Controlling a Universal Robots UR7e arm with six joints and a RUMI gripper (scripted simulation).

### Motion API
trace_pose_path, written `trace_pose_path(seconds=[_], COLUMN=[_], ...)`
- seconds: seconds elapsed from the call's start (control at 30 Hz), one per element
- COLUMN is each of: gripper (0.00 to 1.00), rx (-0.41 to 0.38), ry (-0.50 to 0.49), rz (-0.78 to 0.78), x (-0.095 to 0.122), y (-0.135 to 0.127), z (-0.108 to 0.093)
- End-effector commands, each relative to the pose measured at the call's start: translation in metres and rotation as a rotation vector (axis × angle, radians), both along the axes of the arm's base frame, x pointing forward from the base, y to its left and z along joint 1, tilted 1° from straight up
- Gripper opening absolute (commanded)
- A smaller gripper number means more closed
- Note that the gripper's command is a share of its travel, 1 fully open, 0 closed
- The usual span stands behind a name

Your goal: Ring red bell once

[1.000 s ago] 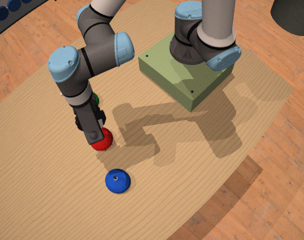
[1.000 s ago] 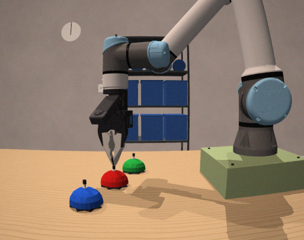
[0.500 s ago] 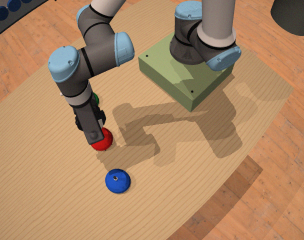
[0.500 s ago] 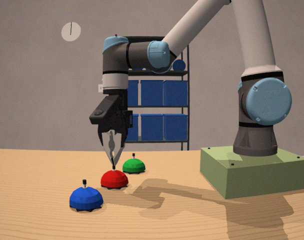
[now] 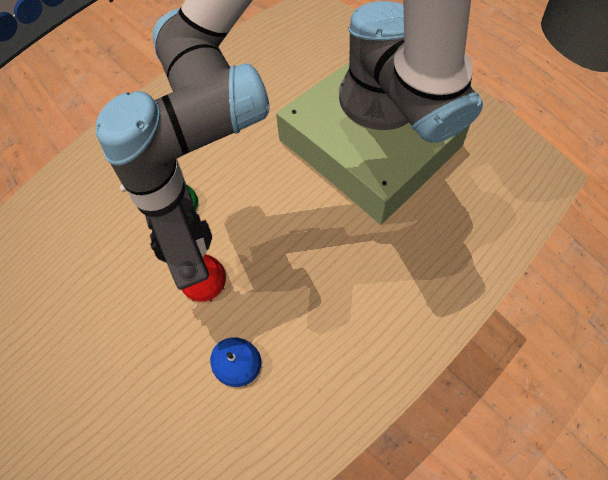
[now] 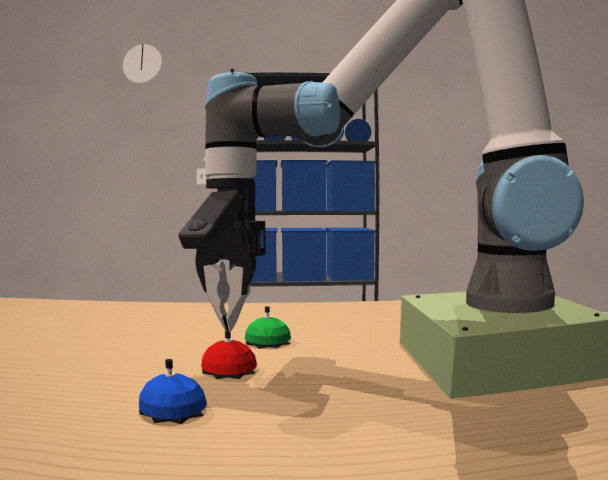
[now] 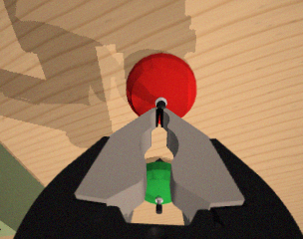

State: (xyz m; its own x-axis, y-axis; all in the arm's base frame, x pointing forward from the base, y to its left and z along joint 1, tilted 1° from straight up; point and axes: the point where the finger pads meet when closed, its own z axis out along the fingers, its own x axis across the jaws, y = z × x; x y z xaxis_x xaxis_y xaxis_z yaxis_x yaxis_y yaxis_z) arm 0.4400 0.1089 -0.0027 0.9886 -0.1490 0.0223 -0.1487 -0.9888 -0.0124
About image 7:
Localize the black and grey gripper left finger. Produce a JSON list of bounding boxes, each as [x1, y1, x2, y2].
[[13, 107, 159, 239]]

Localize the green bell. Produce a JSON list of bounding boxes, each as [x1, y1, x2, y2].
[[145, 158, 171, 214]]

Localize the red dome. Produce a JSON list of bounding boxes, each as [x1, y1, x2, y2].
[[127, 53, 196, 118]]

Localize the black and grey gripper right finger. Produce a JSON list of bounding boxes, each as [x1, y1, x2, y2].
[[159, 108, 303, 239]]

